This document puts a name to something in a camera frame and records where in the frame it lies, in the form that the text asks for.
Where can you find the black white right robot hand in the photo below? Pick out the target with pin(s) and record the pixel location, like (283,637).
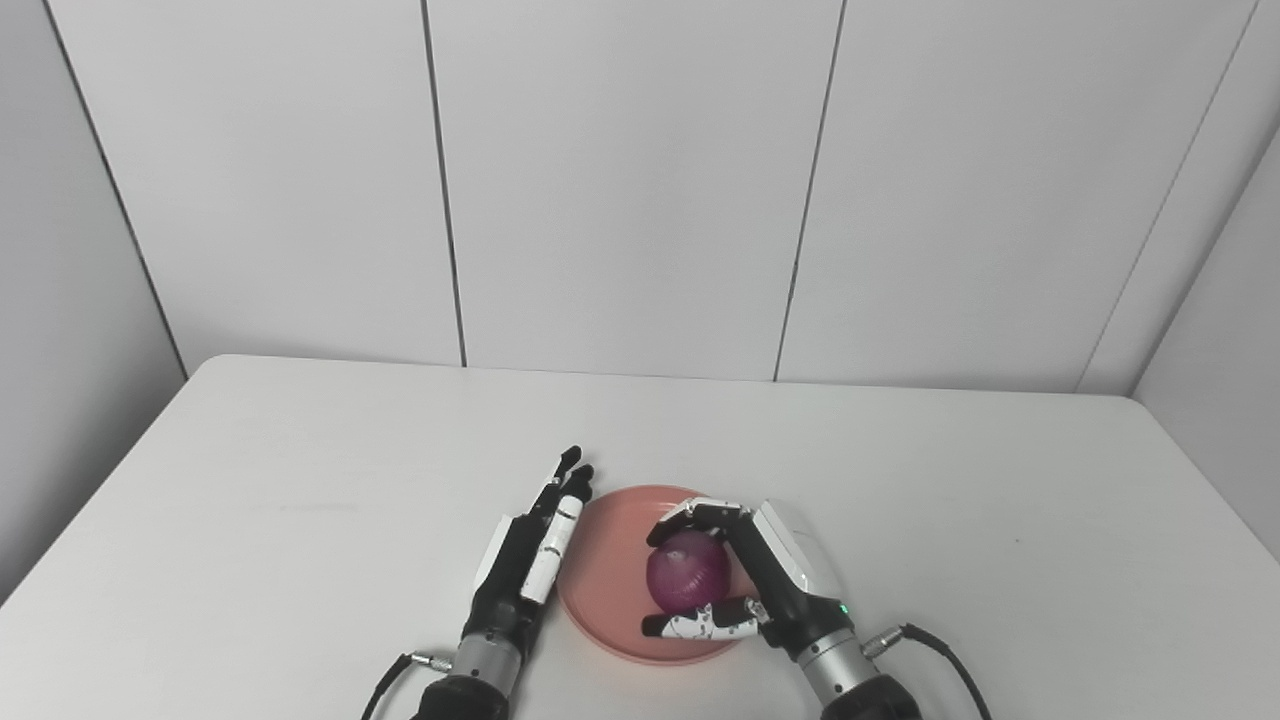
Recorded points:
(790,580)

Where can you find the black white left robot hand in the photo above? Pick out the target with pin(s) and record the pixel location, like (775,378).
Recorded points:
(525,560)

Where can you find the pink round plate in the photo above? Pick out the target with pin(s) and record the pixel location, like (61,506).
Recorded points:
(610,580)

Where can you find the red onion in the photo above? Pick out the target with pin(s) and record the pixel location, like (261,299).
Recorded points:
(687,572)

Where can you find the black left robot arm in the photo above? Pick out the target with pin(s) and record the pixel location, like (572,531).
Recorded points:
(475,680)

